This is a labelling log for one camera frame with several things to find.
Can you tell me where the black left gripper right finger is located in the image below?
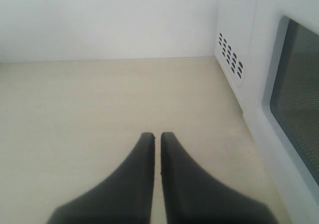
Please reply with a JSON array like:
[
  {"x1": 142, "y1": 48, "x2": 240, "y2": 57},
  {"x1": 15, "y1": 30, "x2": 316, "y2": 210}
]
[{"x1": 160, "y1": 132, "x2": 277, "y2": 224}]

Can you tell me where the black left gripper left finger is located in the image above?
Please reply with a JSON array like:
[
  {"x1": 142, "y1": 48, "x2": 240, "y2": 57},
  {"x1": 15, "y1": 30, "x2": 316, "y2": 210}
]
[{"x1": 47, "y1": 132, "x2": 155, "y2": 224}]

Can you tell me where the white microwave oven body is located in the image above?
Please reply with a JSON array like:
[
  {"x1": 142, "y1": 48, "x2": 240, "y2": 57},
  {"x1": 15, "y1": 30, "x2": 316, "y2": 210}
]
[{"x1": 215, "y1": 0, "x2": 257, "y2": 110}]

